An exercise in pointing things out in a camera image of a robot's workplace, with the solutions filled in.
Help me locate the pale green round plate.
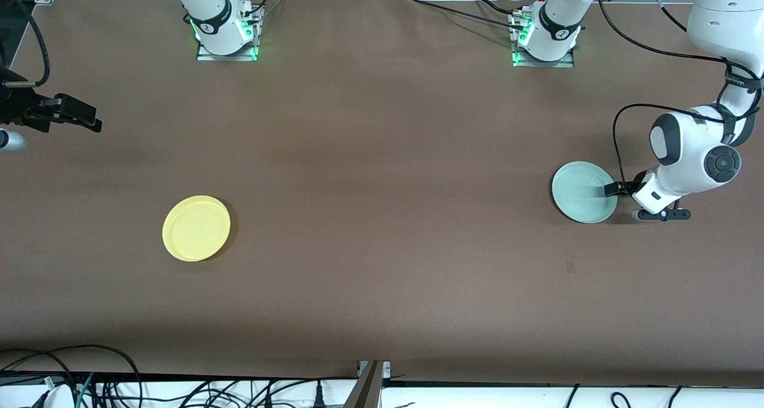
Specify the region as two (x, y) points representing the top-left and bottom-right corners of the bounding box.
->
(551, 160), (619, 224)

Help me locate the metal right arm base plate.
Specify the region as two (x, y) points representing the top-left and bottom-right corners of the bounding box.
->
(196, 5), (264, 62)

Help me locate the teal cable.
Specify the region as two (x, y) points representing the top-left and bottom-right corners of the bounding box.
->
(74, 372), (97, 408)

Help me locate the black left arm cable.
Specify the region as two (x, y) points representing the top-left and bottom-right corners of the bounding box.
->
(595, 0), (764, 188)

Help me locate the aluminium frame profile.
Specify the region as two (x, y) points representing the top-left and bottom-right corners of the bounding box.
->
(343, 360), (384, 408)

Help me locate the long black cable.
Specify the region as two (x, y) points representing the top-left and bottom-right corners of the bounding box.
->
(408, 0), (527, 32)

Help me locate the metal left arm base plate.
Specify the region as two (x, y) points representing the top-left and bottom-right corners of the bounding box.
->
(510, 11), (575, 69)

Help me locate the brown table cover sheet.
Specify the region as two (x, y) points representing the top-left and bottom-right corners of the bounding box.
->
(0, 0), (764, 388)

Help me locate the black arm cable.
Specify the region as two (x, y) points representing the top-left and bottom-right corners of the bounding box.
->
(0, 0), (52, 88)
(595, 0), (764, 188)

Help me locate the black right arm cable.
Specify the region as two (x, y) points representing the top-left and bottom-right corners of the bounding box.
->
(0, 0), (52, 88)

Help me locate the yellow round plate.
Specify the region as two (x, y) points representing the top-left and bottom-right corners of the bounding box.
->
(162, 194), (232, 262)

